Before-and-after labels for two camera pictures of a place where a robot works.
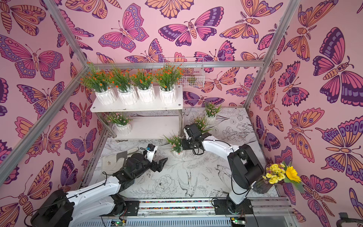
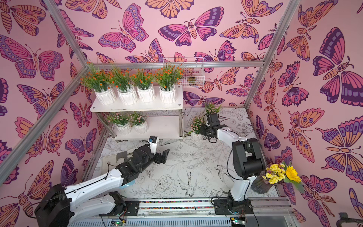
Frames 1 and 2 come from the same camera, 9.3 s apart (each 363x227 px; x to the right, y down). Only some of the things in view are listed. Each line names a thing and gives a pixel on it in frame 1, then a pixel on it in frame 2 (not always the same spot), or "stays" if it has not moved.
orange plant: x=120 y=80 stays
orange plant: x=143 y=81 stays
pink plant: x=122 y=122 stays
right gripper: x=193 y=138 to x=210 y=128
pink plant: x=176 y=145 to x=137 y=120
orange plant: x=168 y=76 stays
